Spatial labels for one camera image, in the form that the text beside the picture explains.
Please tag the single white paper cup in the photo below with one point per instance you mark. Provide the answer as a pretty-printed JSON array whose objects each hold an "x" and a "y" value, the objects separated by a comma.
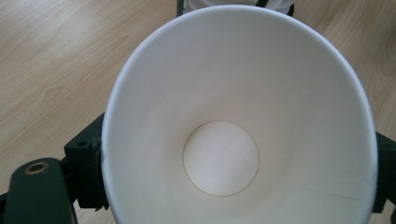
[{"x": 224, "y": 124}]

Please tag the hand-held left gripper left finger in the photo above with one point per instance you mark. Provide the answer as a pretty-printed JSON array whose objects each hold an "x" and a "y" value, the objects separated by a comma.
[{"x": 84, "y": 168}]

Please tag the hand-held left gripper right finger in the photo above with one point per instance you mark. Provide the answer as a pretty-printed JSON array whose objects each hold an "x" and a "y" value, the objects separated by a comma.
[{"x": 386, "y": 174}]

